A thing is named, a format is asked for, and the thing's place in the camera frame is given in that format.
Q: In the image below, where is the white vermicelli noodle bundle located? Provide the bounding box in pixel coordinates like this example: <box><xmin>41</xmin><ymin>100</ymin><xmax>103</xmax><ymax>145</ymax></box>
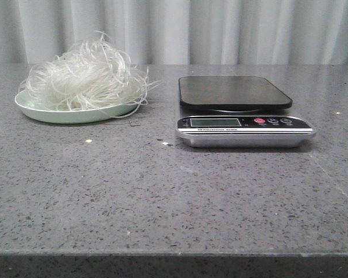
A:
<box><xmin>17</xmin><ymin>32</ymin><xmax>157</xmax><ymax>116</ymax></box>

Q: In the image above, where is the silver black kitchen scale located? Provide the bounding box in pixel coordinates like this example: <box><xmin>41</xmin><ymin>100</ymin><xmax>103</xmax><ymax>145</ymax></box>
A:
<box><xmin>176</xmin><ymin>76</ymin><xmax>316</xmax><ymax>148</ymax></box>

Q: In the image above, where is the light green round plate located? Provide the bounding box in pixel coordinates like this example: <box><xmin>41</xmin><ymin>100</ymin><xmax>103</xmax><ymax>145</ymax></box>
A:
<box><xmin>15</xmin><ymin>91</ymin><xmax>139</xmax><ymax>124</ymax></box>

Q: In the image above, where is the white pleated curtain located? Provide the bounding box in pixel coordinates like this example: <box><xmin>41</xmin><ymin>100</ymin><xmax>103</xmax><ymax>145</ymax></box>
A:
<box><xmin>0</xmin><ymin>1</ymin><xmax>348</xmax><ymax>65</ymax></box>

